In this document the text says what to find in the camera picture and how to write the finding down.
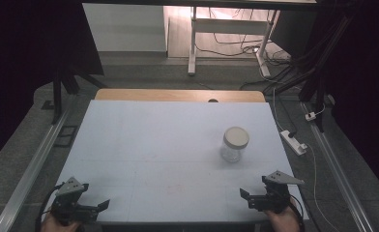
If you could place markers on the person's left hand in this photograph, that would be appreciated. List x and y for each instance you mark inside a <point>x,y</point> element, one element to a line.
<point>53,226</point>

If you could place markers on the cream round jar lid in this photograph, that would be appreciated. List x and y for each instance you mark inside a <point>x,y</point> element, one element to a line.
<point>236,137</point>

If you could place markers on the black floor bracket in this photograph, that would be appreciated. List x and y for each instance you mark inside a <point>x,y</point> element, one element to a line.
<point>65,136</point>

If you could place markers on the aluminium floor rail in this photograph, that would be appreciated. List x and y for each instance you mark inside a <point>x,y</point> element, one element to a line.
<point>29,174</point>
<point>339,174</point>

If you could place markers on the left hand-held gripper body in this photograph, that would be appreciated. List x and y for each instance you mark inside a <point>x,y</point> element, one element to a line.
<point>69,201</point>

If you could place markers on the white power strip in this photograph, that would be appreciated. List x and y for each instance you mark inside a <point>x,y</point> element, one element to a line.
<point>293,141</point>

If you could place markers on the person's right hand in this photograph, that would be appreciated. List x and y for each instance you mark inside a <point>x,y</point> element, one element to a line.
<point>282,222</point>

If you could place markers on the white desk frame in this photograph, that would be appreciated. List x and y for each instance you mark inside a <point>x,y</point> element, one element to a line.
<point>229,26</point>

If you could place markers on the white wall panel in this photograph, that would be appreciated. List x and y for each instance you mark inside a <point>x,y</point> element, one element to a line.
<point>124,27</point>

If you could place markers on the white table cover sheet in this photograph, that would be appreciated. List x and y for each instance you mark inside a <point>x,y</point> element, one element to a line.
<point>165,154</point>

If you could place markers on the small white adapter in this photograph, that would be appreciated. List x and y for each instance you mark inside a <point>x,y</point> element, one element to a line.
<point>310,116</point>

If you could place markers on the black metal stand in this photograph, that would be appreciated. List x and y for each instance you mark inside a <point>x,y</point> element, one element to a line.
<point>58,93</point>
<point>316,80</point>

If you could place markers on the clear glass jar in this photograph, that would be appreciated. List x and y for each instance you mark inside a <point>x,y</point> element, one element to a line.
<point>231,153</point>

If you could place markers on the wooden table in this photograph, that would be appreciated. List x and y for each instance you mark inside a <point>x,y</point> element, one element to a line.
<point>165,95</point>

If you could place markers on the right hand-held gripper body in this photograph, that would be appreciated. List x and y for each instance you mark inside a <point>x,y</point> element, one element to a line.
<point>276,193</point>

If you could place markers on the black curtain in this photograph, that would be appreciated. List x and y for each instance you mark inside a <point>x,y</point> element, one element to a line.
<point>364,80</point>
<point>23,64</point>

